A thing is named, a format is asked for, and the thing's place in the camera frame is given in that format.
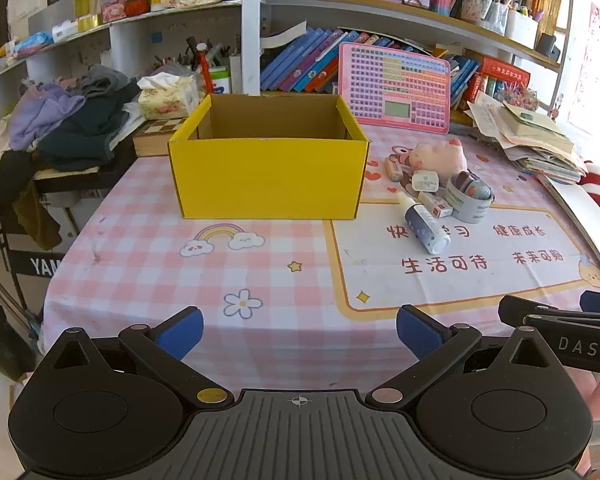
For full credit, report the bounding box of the clear tape roll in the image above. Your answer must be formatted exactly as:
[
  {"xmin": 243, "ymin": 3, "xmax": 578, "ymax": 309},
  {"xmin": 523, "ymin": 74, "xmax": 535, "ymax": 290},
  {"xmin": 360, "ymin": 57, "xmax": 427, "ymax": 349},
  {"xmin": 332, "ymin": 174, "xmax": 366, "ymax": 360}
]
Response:
[{"xmin": 444, "ymin": 178, "xmax": 494, "ymax": 224}]

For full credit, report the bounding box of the small white red box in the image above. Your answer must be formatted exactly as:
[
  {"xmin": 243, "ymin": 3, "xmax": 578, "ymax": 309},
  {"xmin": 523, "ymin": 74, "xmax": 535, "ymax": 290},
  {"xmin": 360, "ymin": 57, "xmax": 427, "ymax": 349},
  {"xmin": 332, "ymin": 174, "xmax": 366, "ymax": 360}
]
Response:
[{"xmin": 418, "ymin": 192, "xmax": 453, "ymax": 219}]

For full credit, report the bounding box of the white power adapter box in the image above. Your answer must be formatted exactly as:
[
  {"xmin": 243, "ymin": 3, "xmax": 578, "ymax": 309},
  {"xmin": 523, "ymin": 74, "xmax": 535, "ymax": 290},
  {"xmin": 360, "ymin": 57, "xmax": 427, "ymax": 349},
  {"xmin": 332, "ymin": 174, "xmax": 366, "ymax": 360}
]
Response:
[{"xmin": 411, "ymin": 170, "xmax": 440, "ymax": 193}]

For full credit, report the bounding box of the pink plush pig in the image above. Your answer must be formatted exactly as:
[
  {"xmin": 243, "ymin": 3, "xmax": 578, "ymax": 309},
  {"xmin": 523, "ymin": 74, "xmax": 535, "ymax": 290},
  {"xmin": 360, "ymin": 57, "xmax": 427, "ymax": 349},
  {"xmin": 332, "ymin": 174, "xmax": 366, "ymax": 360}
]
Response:
[{"xmin": 408, "ymin": 139, "xmax": 468, "ymax": 184}]

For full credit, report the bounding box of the grey toy car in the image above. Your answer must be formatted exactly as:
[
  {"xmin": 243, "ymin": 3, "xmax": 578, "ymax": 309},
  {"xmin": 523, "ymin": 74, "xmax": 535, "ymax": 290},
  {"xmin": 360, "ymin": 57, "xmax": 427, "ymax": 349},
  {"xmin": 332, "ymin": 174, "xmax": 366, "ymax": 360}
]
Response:
[{"xmin": 452, "ymin": 170, "xmax": 493, "ymax": 200}]

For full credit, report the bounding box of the white large notebook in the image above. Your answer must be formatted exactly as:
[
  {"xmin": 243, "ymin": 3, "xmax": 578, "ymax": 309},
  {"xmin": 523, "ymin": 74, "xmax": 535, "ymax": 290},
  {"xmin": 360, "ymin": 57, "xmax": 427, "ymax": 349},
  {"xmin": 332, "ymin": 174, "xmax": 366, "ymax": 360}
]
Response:
[{"xmin": 538, "ymin": 176, "xmax": 600, "ymax": 262}]

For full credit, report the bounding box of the white desk mat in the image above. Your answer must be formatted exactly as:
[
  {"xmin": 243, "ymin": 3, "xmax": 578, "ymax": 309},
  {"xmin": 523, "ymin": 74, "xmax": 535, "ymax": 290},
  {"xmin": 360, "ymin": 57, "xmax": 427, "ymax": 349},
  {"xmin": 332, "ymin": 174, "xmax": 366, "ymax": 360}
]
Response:
[{"xmin": 325, "ymin": 203, "xmax": 600, "ymax": 322}]

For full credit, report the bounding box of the pink checkered tablecloth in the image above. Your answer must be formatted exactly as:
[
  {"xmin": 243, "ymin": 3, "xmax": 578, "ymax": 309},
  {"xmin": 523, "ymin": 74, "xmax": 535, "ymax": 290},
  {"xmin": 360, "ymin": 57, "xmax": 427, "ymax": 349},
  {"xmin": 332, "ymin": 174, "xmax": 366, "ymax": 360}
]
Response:
[{"xmin": 43, "ymin": 128, "xmax": 600, "ymax": 391}]

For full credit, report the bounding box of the stack of papers and books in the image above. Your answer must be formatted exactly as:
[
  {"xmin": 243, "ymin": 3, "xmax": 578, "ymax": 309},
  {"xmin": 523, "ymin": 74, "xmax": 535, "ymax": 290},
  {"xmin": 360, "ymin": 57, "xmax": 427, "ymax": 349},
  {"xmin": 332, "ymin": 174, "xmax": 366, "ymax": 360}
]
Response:
[{"xmin": 466, "ymin": 91, "xmax": 586, "ymax": 184}]

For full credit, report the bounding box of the yellow cardboard box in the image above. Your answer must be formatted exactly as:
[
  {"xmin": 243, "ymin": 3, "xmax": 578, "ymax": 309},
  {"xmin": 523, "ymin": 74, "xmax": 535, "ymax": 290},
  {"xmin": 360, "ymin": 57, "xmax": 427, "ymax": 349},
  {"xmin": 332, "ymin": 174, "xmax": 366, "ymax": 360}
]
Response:
[{"xmin": 168, "ymin": 93, "xmax": 370, "ymax": 220}]

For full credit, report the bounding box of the wooden chessboard box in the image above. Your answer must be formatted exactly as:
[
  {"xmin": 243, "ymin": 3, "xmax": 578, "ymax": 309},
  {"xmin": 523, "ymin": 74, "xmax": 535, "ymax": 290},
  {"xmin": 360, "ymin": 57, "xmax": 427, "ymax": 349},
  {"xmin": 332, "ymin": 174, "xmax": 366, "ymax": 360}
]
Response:
[{"xmin": 132, "ymin": 118, "xmax": 185, "ymax": 157}]

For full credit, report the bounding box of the pile of clothes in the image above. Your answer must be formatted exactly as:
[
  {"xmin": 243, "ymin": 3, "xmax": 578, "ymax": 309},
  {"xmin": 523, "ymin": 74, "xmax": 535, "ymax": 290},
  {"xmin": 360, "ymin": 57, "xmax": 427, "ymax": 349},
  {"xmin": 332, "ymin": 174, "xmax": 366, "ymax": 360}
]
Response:
[{"xmin": 0, "ymin": 65, "xmax": 140, "ymax": 250}]

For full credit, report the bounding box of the red book box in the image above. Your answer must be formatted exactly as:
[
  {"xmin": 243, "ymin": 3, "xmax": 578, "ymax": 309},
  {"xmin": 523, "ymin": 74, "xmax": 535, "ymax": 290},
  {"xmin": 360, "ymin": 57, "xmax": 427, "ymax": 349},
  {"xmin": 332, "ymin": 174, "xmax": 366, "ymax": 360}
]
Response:
[{"xmin": 462, "ymin": 56, "xmax": 531, "ymax": 103}]

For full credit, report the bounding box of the floral tissue box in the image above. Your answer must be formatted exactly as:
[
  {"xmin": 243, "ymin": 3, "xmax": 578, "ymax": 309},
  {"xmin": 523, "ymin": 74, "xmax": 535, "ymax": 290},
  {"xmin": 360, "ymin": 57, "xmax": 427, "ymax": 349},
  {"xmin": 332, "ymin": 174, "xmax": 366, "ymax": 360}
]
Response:
[{"xmin": 137, "ymin": 72, "xmax": 199, "ymax": 120}]

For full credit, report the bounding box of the pink toy learning tablet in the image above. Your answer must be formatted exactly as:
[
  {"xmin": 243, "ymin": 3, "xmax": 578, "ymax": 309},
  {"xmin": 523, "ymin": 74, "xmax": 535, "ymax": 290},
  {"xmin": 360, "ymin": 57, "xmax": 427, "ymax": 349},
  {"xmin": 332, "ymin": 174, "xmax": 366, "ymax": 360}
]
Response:
[{"xmin": 338, "ymin": 42, "xmax": 451, "ymax": 134}]

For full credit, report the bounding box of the pen holder with pens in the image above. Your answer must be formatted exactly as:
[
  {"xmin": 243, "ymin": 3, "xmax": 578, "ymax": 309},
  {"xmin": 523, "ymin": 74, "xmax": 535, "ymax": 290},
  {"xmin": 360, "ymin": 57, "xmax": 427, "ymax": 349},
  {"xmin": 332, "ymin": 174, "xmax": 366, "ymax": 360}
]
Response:
[{"xmin": 186, "ymin": 36, "xmax": 232, "ymax": 96}]

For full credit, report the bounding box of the row of blue books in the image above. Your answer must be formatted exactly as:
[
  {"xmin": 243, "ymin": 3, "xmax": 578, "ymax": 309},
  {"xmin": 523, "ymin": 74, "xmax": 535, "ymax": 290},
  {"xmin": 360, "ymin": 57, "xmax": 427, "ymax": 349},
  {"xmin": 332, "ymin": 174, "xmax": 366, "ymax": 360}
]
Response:
[{"xmin": 258, "ymin": 27, "xmax": 382, "ymax": 94}]

